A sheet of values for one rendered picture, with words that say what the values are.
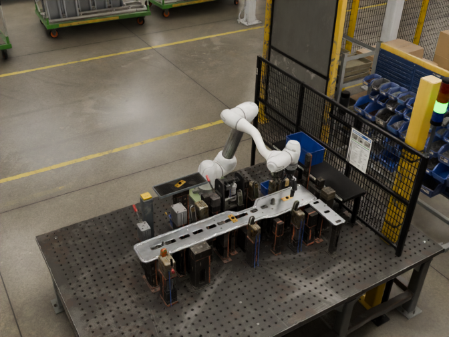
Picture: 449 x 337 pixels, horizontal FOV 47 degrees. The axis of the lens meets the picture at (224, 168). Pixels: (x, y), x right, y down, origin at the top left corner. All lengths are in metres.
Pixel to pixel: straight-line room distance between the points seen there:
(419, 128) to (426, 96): 0.22
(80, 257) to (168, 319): 0.86
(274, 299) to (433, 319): 1.60
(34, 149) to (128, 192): 1.47
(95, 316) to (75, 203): 2.24
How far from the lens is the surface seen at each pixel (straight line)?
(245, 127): 3.73
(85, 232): 4.04
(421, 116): 3.48
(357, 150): 3.91
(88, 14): 10.07
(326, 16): 5.46
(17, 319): 4.52
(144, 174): 5.80
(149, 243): 3.42
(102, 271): 3.71
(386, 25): 7.67
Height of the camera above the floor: 3.29
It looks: 34 degrees down
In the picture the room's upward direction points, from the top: 2 degrees clockwise
